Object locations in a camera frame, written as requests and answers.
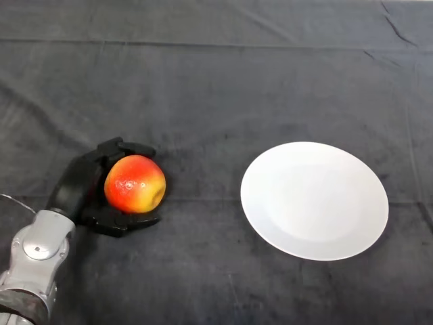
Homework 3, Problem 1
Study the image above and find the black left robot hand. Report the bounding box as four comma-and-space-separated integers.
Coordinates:
45, 136, 161, 238

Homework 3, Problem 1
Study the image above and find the red yellow apple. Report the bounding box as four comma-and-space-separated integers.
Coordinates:
104, 154, 167, 214

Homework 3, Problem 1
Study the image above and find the white round plate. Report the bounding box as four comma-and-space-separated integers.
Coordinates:
240, 141, 390, 261

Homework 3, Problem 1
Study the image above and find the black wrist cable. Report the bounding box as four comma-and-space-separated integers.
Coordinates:
0, 193, 37, 215

